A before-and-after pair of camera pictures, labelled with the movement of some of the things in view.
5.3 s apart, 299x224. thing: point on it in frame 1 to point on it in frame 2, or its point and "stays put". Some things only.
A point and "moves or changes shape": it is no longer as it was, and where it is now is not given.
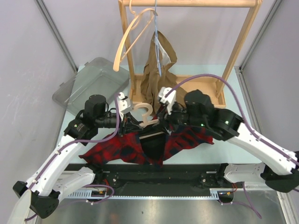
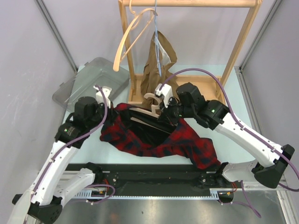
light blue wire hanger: (157, 40) stays put
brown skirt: (156, 73) stays put
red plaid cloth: (144, 147) moves or changes shape
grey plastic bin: (96, 77) stays put
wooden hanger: (116, 65) stays put
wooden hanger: (145, 122) to (153, 113)
